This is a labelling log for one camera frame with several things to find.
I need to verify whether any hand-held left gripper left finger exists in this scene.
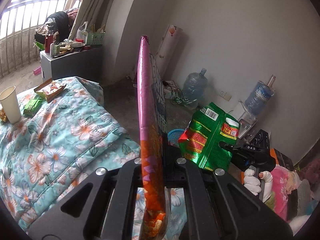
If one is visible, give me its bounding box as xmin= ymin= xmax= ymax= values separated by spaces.
xmin=26 ymin=155 xmax=144 ymax=240

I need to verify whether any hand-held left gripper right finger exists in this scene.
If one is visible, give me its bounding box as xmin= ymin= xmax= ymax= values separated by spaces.
xmin=162 ymin=134 xmax=294 ymax=240

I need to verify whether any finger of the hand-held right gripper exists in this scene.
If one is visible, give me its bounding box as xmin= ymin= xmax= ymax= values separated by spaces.
xmin=219 ymin=141 xmax=242 ymax=155

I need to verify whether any green snack bag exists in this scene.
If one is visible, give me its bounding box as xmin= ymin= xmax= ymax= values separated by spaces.
xmin=178 ymin=102 xmax=241 ymax=172

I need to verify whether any blue plastic wastebasket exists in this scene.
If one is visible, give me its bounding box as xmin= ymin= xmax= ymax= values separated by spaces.
xmin=167 ymin=129 xmax=187 ymax=151

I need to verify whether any pink orange snack bag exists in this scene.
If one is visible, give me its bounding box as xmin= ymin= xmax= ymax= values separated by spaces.
xmin=137 ymin=35 xmax=172 ymax=240

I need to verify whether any person's right hand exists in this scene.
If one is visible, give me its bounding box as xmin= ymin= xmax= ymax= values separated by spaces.
xmin=243 ymin=167 xmax=273 ymax=196

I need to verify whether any white water dispenser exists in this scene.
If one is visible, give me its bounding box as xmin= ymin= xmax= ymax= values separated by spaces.
xmin=234 ymin=100 xmax=258 ymax=140

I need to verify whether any pink cloth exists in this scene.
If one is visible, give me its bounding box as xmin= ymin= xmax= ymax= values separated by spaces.
xmin=267 ymin=166 xmax=303 ymax=220

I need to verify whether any blue dispenser water bottle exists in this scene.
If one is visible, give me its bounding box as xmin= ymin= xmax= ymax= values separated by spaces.
xmin=244 ymin=74 xmax=277 ymax=117

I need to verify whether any empty clear water jug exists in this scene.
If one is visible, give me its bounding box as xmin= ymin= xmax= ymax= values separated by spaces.
xmin=182 ymin=67 xmax=208 ymax=109

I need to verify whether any floral teal blanket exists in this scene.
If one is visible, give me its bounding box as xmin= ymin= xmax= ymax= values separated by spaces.
xmin=0 ymin=77 xmax=185 ymax=240

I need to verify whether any white power strip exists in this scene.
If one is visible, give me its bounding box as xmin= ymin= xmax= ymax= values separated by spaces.
xmin=162 ymin=80 xmax=184 ymax=101

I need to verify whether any brown carton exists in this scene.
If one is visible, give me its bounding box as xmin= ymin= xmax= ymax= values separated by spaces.
xmin=34 ymin=79 xmax=67 ymax=103

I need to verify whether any small green packet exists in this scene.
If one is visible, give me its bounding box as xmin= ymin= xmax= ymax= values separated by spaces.
xmin=23 ymin=98 xmax=43 ymax=117

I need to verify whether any white balloon-printed board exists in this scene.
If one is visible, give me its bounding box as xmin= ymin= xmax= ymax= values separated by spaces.
xmin=155 ymin=24 xmax=183 ymax=74

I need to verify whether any grey cabinet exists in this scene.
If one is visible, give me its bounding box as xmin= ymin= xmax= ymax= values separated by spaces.
xmin=39 ymin=46 xmax=103 ymax=83

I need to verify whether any green plastic basket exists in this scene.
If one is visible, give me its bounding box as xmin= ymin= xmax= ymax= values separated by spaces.
xmin=85 ymin=32 xmax=105 ymax=47

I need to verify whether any white paper cup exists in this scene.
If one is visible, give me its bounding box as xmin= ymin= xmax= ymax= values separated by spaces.
xmin=0 ymin=86 xmax=22 ymax=124

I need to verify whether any red thermos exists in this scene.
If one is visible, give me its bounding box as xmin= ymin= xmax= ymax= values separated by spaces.
xmin=44 ymin=31 xmax=54 ymax=53

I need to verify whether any black bag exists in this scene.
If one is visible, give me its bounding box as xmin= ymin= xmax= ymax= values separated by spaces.
xmin=35 ymin=11 xmax=71 ymax=43

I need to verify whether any beige curtain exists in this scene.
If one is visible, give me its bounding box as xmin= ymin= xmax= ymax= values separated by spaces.
xmin=67 ymin=0 xmax=121 ymax=41

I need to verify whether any metal window railing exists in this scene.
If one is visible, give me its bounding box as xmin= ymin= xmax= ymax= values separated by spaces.
xmin=0 ymin=0 xmax=69 ymax=79

